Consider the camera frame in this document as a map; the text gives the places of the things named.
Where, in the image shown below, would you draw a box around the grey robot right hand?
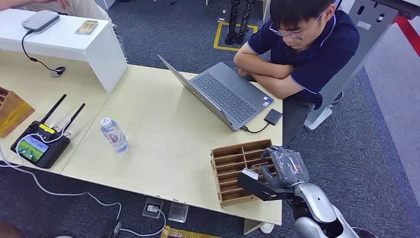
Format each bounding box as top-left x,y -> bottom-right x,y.
260,145 -> 310,191

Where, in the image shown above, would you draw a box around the person's glasses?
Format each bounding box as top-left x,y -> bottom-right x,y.
269,11 -> 324,41

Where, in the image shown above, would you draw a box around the wooden slotted card organizer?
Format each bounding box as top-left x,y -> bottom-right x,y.
210,139 -> 283,209

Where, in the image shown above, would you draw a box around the person in beige trousers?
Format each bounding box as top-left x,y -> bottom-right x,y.
0,0 -> 125,47

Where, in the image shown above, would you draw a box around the grey open laptop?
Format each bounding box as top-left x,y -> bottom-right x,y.
157,54 -> 275,132

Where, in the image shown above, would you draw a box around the yellow floor tape square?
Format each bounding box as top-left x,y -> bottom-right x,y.
213,22 -> 259,53

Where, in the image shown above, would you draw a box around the black robot legs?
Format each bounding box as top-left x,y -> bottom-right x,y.
224,0 -> 257,46

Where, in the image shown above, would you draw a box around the small black external drive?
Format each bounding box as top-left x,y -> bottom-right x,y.
264,109 -> 283,126

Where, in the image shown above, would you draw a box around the white desk foot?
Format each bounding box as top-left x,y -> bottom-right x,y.
243,219 -> 275,235

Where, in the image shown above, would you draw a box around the white table leg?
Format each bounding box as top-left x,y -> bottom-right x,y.
261,0 -> 271,21

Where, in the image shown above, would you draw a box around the square floor socket lid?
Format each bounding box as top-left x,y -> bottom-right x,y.
168,202 -> 190,224

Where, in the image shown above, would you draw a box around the grey metal stand column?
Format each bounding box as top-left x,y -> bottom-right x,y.
304,0 -> 399,131

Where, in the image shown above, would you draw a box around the gold patterned floor plate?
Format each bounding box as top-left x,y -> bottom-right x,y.
160,225 -> 224,238

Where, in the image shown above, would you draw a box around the floor socket with plug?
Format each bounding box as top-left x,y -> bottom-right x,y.
142,197 -> 164,220

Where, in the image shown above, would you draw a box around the clear plastic water bottle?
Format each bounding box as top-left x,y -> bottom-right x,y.
100,117 -> 130,154

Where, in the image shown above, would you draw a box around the gold patterned phone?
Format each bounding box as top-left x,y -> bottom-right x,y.
75,20 -> 99,35

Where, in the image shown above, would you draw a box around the dark metal beam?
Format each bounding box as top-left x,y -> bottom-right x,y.
374,0 -> 420,20

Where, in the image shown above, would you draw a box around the red bar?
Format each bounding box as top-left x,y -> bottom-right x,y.
392,14 -> 420,58

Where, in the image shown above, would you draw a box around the white desk riser shelf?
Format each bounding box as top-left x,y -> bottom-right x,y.
0,8 -> 128,93

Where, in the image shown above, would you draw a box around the black power adapter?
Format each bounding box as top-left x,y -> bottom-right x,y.
100,219 -> 122,238

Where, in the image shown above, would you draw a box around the grey flat router box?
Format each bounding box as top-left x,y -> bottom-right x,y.
21,9 -> 61,33

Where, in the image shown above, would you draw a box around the black controller with antennas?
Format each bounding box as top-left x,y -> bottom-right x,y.
10,94 -> 86,170

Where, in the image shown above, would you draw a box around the brown wooden box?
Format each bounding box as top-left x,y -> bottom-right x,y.
0,87 -> 36,139

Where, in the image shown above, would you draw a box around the brown rounded object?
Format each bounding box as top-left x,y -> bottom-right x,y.
0,222 -> 26,238

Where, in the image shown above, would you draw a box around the pale wrist camera on bracket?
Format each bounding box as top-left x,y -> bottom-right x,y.
237,168 -> 295,202

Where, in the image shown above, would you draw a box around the short black laptop cable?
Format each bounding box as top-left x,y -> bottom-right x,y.
242,122 -> 270,134

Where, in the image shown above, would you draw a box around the thin cable loop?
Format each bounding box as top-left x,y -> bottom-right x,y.
330,90 -> 345,105

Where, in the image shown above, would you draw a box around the white plug cable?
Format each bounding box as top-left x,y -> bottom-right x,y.
119,206 -> 167,238

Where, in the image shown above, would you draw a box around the grey desk cable grommet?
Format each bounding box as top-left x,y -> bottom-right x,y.
50,66 -> 67,78

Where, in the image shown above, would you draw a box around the black router cable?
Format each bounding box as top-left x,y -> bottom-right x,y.
21,30 -> 63,73

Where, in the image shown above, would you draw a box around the long white cable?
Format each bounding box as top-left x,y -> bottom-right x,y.
0,116 -> 123,221

